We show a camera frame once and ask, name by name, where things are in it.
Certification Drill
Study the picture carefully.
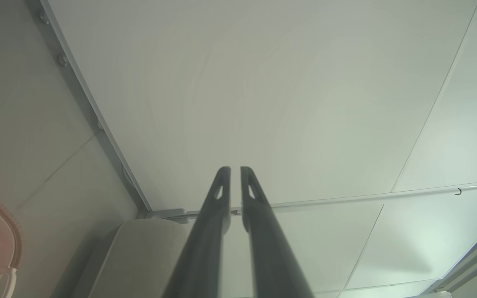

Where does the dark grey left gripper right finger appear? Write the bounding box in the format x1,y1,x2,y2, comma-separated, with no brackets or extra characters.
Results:
241,166,316,298

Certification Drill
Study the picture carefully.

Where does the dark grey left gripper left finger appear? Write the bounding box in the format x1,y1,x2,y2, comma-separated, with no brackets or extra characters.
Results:
162,166,231,298

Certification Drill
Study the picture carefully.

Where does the grey fabric sofa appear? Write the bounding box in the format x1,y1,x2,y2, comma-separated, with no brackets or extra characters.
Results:
87,218,255,298

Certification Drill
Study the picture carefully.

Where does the narrow white partition panel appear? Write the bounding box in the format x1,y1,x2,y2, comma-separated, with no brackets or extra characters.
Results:
222,184,477,298

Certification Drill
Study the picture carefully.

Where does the large white partition panel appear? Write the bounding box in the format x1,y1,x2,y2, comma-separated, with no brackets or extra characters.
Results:
40,0,477,218

